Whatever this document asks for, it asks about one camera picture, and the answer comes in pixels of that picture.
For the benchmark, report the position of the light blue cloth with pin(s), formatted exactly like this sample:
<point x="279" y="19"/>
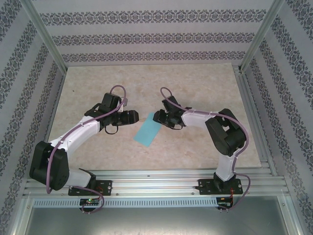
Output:
<point x="146" y="132"/>

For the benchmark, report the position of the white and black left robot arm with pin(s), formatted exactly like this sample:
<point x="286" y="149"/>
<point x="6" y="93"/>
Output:
<point x="78" y="132"/>

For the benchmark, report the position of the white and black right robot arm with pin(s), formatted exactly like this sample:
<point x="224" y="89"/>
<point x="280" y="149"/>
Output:
<point x="195" y="118"/>

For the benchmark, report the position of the grey metal sheet panel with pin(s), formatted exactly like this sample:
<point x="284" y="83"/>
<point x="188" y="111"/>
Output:
<point x="156" y="220"/>

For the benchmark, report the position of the small circuit board green light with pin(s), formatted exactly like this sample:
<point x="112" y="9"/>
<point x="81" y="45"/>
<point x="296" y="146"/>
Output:
<point x="89" y="201"/>

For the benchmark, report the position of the small circuit board blue light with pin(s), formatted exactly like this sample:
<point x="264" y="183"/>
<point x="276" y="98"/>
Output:
<point x="223" y="200"/>

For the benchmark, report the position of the long aluminium mounting rail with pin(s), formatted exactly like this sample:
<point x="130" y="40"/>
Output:
<point x="151" y="183"/>

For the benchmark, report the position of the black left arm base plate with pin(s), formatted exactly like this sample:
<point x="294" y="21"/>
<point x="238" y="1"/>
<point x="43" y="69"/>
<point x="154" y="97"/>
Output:
<point x="107" y="187"/>

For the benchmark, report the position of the thin aluminium side rail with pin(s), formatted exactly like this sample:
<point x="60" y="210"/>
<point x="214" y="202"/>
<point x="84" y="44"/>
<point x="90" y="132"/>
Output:
<point x="51" y="122"/>

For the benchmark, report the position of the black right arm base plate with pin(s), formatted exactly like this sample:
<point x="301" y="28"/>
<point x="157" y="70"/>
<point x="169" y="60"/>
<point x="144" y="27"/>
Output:
<point x="204" y="187"/>

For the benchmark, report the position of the wide aluminium side rail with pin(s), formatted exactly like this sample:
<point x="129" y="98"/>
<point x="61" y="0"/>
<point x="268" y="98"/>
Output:
<point x="254" y="122"/>

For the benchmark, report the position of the aluminium frame post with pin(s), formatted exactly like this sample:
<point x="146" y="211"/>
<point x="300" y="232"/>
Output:
<point x="46" y="36"/>
<point x="262" y="34"/>

